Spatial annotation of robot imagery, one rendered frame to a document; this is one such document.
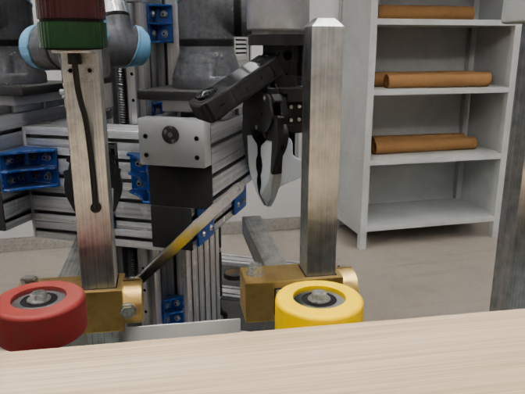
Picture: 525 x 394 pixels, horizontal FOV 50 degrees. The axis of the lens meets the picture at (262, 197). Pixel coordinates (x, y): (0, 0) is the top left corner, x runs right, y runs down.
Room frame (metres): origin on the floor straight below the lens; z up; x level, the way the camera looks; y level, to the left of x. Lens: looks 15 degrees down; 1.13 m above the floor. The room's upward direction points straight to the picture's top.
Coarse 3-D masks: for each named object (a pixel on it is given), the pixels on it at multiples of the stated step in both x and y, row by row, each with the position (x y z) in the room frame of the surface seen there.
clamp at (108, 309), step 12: (120, 276) 0.60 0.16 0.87; (96, 288) 0.57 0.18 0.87; (108, 288) 0.57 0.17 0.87; (120, 288) 0.57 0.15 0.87; (132, 288) 0.58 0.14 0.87; (96, 300) 0.56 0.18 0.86; (108, 300) 0.56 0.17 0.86; (120, 300) 0.56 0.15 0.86; (132, 300) 0.57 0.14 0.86; (96, 312) 0.56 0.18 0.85; (108, 312) 0.56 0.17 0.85; (120, 312) 0.56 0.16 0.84; (132, 312) 0.56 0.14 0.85; (96, 324) 0.56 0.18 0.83; (108, 324) 0.56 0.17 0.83; (120, 324) 0.56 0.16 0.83
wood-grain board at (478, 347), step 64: (448, 320) 0.44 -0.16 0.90; (512, 320) 0.44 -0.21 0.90; (0, 384) 0.34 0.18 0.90; (64, 384) 0.34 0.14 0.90; (128, 384) 0.34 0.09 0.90; (192, 384) 0.34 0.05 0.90; (256, 384) 0.34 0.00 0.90; (320, 384) 0.34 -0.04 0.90; (384, 384) 0.34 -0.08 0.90; (448, 384) 0.34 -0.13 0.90; (512, 384) 0.34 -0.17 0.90
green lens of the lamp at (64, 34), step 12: (48, 24) 0.51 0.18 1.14; (60, 24) 0.51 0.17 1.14; (72, 24) 0.51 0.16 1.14; (84, 24) 0.51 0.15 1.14; (96, 24) 0.52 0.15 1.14; (48, 36) 0.51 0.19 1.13; (60, 36) 0.51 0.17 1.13; (72, 36) 0.51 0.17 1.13; (84, 36) 0.51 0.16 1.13; (96, 36) 0.52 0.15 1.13
